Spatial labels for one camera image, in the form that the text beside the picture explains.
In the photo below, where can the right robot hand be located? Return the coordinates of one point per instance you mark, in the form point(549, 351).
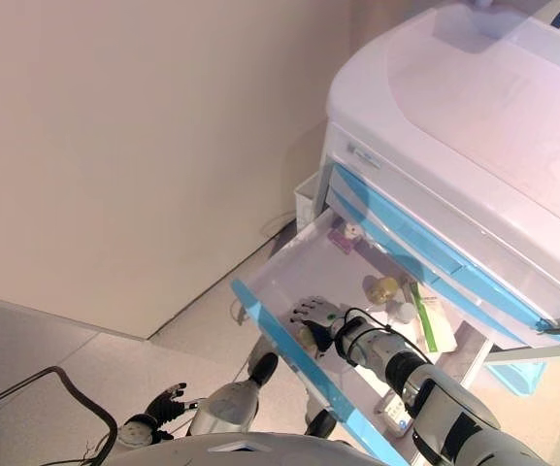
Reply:
point(320, 315)

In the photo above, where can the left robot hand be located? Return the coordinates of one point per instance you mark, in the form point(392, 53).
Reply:
point(165, 405)

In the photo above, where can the yellow pill bottle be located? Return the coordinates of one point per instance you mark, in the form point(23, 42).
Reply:
point(307, 337)
point(380, 289)

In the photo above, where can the blue white cart drawer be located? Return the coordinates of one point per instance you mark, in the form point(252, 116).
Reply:
point(318, 272)
point(503, 303)
point(420, 238)

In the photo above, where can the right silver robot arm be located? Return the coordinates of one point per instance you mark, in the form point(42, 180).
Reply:
point(454, 403)

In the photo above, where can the purple medicine box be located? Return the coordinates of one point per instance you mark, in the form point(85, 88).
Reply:
point(342, 242)

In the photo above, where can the long green white medicine box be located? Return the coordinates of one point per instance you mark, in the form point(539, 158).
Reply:
point(432, 320)

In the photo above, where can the blue white medicine box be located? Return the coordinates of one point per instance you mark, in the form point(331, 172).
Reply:
point(395, 412)

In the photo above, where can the white pill bottle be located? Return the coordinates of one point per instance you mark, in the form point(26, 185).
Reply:
point(402, 311)

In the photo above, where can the robot right leg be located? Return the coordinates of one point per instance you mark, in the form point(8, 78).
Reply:
point(319, 417)

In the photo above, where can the grey robot torso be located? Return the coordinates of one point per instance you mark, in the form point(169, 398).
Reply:
point(260, 451)

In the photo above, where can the white side bin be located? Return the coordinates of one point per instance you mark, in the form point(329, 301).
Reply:
point(306, 199)

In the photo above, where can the blue waste bin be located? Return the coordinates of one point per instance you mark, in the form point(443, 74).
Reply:
point(517, 378)

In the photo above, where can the white medical cart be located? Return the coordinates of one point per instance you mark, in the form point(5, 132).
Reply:
point(454, 97)

